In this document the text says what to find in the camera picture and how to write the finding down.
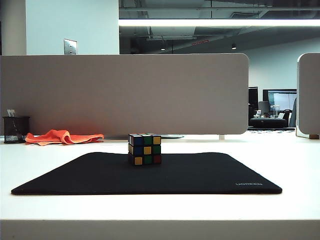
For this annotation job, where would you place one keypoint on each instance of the white divider foot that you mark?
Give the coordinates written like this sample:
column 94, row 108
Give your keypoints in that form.
column 221, row 137

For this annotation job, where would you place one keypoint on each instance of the small white-screen monitor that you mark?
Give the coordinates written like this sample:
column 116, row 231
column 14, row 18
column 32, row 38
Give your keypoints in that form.
column 253, row 97

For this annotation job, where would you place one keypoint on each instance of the black mouse pad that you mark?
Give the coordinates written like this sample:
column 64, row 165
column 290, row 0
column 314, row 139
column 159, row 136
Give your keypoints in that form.
column 75, row 175

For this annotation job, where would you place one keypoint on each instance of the wide grey desk divider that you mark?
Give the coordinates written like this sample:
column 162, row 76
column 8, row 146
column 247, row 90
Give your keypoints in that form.
column 125, row 95

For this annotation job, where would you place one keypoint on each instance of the long linear ceiling light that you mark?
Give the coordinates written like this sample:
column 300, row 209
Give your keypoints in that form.
column 212, row 22

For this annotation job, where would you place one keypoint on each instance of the large black-framed monitor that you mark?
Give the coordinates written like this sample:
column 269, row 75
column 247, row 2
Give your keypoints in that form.
column 282, row 100

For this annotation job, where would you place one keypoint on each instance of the clear glass bottle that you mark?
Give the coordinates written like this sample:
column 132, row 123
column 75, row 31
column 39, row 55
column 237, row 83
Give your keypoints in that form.
column 276, row 111

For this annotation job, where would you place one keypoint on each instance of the grey monitor stand base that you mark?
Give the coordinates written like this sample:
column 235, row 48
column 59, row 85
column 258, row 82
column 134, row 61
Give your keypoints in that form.
column 172, row 136

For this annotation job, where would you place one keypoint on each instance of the brown divider foot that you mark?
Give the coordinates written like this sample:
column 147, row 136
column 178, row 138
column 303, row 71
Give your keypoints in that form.
column 314, row 136

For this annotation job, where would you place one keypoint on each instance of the black mesh pen holder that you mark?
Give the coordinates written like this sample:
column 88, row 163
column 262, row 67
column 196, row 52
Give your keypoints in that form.
column 15, row 130

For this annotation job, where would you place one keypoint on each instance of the metal wall switch plate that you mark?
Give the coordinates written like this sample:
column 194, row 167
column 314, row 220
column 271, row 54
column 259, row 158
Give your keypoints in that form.
column 70, row 46

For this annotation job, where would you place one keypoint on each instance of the orange cloth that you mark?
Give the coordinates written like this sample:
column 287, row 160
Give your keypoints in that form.
column 62, row 137

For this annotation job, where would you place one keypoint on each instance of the silver clip in holder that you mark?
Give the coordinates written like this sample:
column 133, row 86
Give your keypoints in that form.
column 10, row 112

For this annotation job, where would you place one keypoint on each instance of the multicoloured Rubik's cube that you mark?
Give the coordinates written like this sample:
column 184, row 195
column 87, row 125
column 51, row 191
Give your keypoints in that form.
column 145, row 150

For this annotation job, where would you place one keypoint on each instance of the black round ottoman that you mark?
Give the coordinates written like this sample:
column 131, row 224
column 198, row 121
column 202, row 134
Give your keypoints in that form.
column 267, row 122

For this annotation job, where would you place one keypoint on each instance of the black ceiling spot lamp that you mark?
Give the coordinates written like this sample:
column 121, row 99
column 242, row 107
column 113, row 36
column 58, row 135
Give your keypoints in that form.
column 234, row 46

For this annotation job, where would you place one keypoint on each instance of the grey desk divider white edge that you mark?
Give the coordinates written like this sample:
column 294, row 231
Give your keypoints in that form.
column 310, row 95

